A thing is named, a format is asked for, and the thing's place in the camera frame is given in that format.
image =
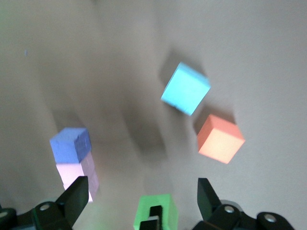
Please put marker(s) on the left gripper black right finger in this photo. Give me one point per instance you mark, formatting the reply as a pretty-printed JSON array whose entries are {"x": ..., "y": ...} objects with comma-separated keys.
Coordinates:
[{"x": 216, "y": 215}]

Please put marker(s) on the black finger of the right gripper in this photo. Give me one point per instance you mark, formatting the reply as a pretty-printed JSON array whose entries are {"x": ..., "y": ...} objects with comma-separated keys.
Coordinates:
[{"x": 151, "y": 224}]

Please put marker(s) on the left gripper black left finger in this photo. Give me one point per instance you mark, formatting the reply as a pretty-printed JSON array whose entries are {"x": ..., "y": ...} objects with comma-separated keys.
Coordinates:
[{"x": 69, "y": 206}]

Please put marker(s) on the green foam cube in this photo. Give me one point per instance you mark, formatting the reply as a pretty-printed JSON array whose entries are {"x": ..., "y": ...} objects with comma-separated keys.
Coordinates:
[{"x": 172, "y": 210}]

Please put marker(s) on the purple foam cube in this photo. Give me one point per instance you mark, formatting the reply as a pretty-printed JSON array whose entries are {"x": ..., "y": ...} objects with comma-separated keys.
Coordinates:
[{"x": 67, "y": 146}]

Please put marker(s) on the blue foam cube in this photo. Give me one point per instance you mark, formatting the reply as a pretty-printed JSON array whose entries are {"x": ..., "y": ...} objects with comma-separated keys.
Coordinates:
[{"x": 185, "y": 92}]

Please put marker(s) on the orange foam cube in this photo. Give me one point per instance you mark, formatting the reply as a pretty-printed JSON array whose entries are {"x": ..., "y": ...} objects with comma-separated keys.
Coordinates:
[{"x": 219, "y": 143}]

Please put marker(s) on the brown paper table cover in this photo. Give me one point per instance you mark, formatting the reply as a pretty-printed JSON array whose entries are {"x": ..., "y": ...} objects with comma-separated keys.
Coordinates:
[{"x": 96, "y": 72}]

